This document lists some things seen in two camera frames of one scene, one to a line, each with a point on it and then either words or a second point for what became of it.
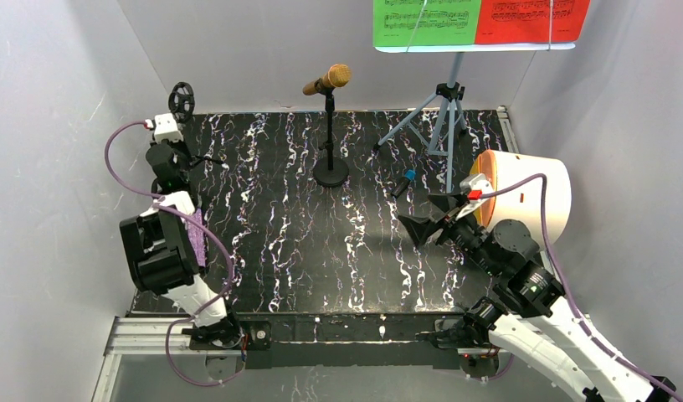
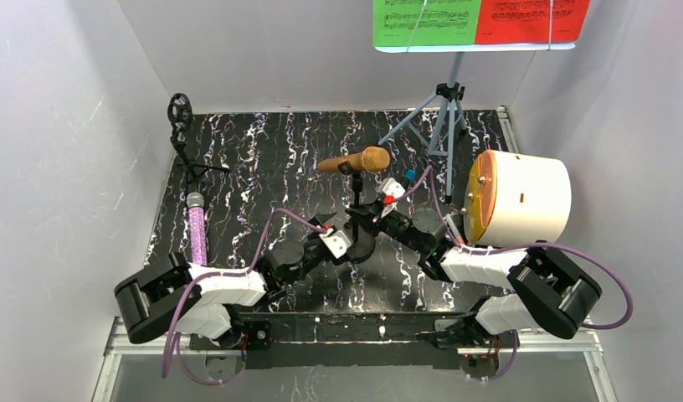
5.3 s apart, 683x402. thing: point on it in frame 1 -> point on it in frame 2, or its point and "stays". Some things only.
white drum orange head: x=531 y=189 stays
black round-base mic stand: x=331 y=172 -> x=363 y=245
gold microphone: x=336 y=75 -> x=372 y=160
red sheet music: x=530 y=21 stays
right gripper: x=446 y=223 -> x=380 y=212
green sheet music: x=412 y=23 stays
